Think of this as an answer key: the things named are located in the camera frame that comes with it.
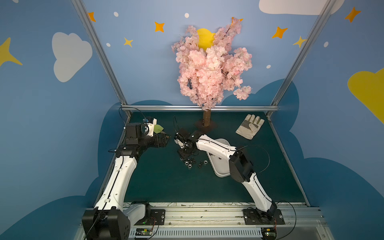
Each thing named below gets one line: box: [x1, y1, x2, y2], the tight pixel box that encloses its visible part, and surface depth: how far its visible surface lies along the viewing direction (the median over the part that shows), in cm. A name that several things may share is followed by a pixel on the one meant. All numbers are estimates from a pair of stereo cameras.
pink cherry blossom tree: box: [171, 17, 253, 127], surface depth 72 cm
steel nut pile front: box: [185, 160, 194, 169], surface depth 95 cm
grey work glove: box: [235, 114, 265, 140], surface depth 117 cm
